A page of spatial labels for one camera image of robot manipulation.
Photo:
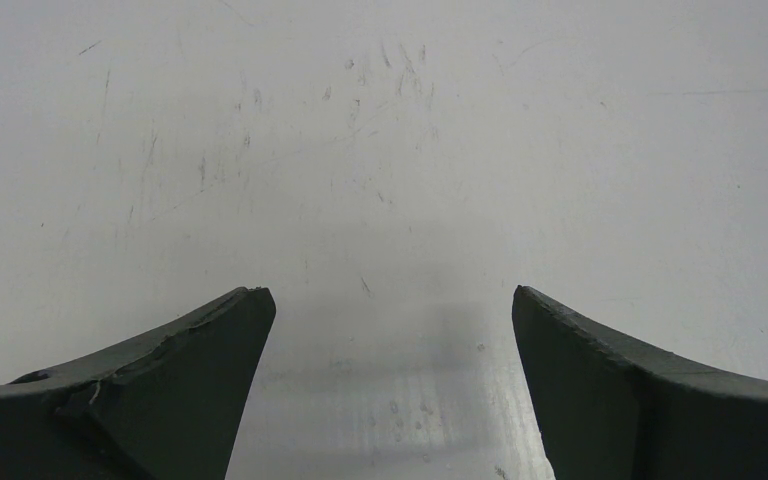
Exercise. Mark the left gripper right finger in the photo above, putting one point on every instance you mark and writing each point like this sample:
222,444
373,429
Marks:
610,406

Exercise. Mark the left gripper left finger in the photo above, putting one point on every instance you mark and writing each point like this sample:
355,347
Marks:
165,404

